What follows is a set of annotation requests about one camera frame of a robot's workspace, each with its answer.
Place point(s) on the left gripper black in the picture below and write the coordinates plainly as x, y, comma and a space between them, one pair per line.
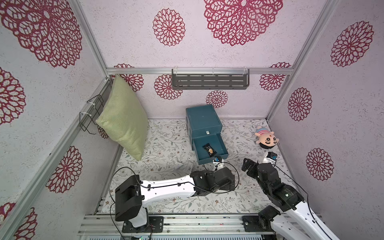
231, 187

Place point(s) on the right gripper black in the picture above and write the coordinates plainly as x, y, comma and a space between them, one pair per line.
250, 167

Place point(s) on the teal drawer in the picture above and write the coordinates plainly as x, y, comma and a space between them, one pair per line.
216, 143

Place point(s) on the teal drawer cabinet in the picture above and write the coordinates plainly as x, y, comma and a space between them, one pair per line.
203, 121

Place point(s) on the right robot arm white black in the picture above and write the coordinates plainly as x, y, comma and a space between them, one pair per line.
290, 215

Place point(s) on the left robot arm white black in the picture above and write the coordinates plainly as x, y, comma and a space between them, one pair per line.
133, 196

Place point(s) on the cartoon boy plush head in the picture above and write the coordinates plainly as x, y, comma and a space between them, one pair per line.
266, 138

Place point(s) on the green pillow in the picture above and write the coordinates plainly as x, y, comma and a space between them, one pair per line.
124, 119

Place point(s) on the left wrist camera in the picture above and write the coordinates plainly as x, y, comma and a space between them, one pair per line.
218, 163

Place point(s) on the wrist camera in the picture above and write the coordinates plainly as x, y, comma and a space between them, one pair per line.
270, 157
218, 163

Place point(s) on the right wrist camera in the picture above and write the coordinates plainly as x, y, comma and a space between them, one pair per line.
270, 157

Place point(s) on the grey wall shelf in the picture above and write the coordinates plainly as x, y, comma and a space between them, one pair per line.
210, 81

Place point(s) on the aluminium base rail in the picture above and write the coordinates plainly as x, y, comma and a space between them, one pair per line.
172, 224

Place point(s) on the black wire wall rack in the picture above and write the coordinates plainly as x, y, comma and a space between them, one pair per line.
87, 117

